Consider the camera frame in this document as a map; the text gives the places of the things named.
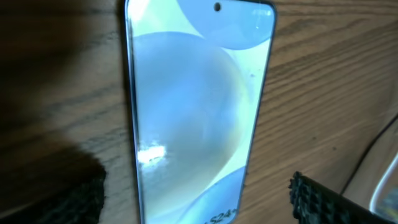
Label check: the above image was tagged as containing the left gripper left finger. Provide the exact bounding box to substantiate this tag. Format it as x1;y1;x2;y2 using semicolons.
1;149;106;224

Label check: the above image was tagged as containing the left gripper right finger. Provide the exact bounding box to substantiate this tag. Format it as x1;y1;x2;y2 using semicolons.
289;172;393;224

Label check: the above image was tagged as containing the black USB charging cable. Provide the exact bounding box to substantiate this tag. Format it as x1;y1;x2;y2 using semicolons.
340;114;398;195

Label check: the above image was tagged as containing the Samsung Galaxy smartphone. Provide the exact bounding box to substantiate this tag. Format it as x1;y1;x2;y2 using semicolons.
124;0;277;224

